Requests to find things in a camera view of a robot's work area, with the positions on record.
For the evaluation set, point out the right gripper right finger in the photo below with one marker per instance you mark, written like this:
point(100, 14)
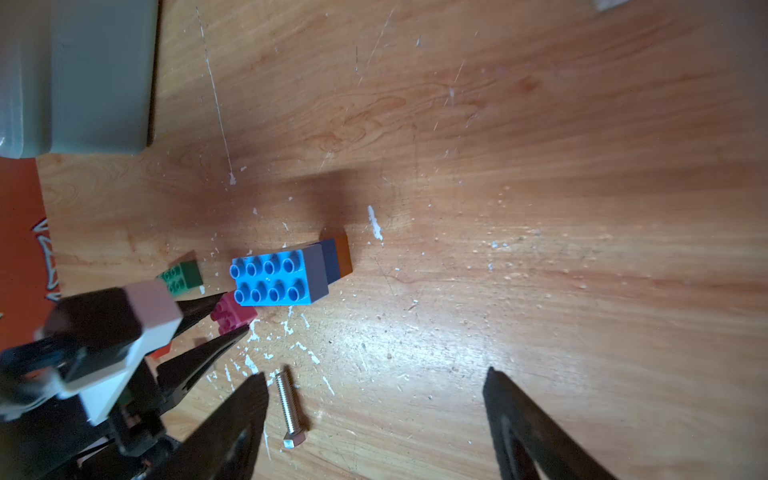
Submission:
point(527, 441)

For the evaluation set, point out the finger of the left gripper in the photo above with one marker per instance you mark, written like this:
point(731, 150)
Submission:
point(176, 377)
point(196, 310)

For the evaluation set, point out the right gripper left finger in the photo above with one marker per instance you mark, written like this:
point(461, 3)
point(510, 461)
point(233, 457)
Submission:
point(226, 445)

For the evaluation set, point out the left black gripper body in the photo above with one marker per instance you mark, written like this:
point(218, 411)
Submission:
point(44, 436)

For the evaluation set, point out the green 2x4 lego brick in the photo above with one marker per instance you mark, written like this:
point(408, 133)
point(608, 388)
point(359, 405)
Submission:
point(182, 277)

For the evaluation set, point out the pink 2x2 lego brick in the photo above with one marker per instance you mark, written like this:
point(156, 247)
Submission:
point(229, 315)

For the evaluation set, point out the light blue 2x4 lego brick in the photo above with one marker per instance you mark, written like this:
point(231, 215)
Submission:
point(287, 278)

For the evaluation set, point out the brown 2x2 lego plate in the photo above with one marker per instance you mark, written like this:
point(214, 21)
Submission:
point(344, 261)

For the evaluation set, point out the red 2x4 lego brick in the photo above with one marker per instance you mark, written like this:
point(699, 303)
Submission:
point(161, 352)

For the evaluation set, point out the steel hex bolt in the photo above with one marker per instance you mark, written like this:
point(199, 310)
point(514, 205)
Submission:
point(296, 433)

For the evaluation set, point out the grey lidded plastic box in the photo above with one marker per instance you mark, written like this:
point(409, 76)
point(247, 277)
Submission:
point(76, 76)

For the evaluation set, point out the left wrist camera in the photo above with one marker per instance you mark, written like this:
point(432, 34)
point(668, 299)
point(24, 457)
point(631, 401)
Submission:
point(116, 327)

